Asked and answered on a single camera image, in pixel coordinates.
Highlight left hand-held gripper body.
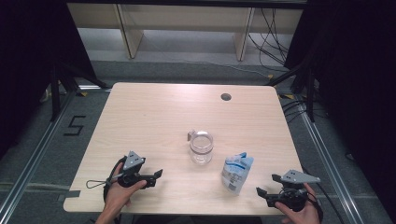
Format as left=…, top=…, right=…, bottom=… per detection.
left=116, top=150, right=148, bottom=189

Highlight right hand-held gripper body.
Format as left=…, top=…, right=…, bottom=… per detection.
left=265, top=169, right=321, bottom=213

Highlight white and blue pouch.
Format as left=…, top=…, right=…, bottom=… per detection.
left=220, top=151, right=255, bottom=196

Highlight clear glass jar with lid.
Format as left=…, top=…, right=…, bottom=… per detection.
left=187, top=129, right=215, bottom=165

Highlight person's left hand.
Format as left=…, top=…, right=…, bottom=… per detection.
left=105, top=162, right=148, bottom=213

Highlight person's right hand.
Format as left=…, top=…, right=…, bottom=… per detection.
left=275, top=182, right=321, bottom=224

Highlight grey tape strip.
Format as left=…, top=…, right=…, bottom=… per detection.
left=57, top=189, right=81, bottom=202

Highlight black metal stand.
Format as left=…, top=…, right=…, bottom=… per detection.
left=264, top=60, right=316, bottom=123
left=49, top=61, right=108, bottom=123

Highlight black curtain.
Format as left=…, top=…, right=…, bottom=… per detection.
left=283, top=0, right=396, bottom=217
left=0, top=0, right=98, bottom=161

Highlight beige wooden shelf unit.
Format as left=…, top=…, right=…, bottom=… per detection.
left=66, top=3, right=304, bottom=62

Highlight black wrist strap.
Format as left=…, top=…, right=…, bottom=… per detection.
left=306, top=189, right=325, bottom=223
left=103, top=156, right=128, bottom=200

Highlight aluminium floor rail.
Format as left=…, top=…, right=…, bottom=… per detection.
left=0, top=90, right=78, bottom=217
left=298, top=104, right=364, bottom=224

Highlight thin metal wire loop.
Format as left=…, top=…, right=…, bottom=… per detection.
left=86, top=173, right=124, bottom=189

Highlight long black floor cable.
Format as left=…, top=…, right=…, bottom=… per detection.
left=317, top=182, right=346, bottom=224

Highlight black floor cables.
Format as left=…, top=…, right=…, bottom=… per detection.
left=280, top=98, right=329, bottom=124

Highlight thin white floor cable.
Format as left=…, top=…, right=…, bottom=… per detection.
left=174, top=59, right=273, bottom=78

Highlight bundle of black cables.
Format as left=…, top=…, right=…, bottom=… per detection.
left=247, top=7, right=290, bottom=67

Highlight black frame beam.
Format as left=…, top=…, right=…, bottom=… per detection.
left=66, top=0, right=309, bottom=9

